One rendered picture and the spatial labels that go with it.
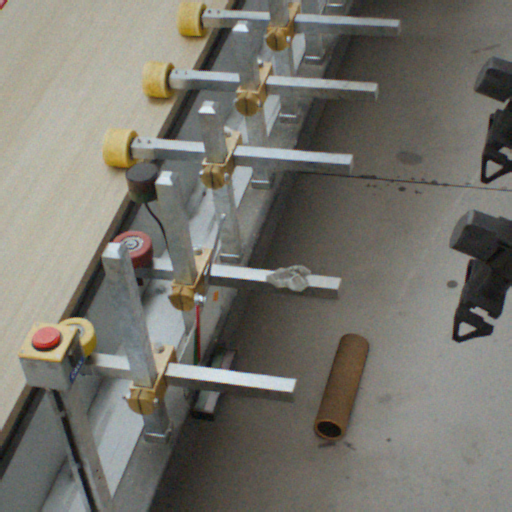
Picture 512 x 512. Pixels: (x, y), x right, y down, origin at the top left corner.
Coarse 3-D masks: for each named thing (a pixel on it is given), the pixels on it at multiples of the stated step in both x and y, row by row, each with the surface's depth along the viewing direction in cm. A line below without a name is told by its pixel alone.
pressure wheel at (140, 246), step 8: (128, 232) 255; (136, 232) 255; (120, 240) 254; (128, 240) 253; (136, 240) 254; (144, 240) 253; (128, 248) 252; (136, 248) 252; (144, 248) 251; (152, 248) 253; (136, 256) 250; (144, 256) 251; (152, 256) 254; (136, 264) 251; (144, 264) 252; (136, 280) 259
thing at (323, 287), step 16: (144, 272) 255; (160, 272) 254; (224, 272) 251; (240, 272) 250; (256, 272) 250; (272, 272) 249; (256, 288) 250; (272, 288) 249; (288, 288) 247; (320, 288) 245; (336, 288) 244
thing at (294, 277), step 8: (280, 272) 247; (288, 272) 246; (296, 272) 248; (304, 272) 247; (272, 280) 246; (280, 280) 246; (288, 280) 246; (296, 280) 245; (304, 280) 246; (296, 288) 245; (304, 288) 245
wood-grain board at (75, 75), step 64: (0, 0) 330; (64, 0) 326; (128, 0) 323; (192, 0) 320; (0, 64) 307; (64, 64) 304; (128, 64) 301; (192, 64) 298; (0, 128) 288; (64, 128) 285; (128, 128) 283; (0, 192) 271; (64, 192) 268; (128, 192) 267; (0, 256) 255; (64, 256) 253; (0, 320) 242; (0, 384) 229; (0, 448) 222
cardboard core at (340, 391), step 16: (352, 336) 343; (336, 352) 341; (352, 352) 338; (336, 368) 335; (352, 368) 335; (336, 384) 331; (352, 384) 332; (336, 400) 327; (352, 400) 330; (320, 416) 324; (336, 416) 323; (320, 432) 327; (336, 432) 328
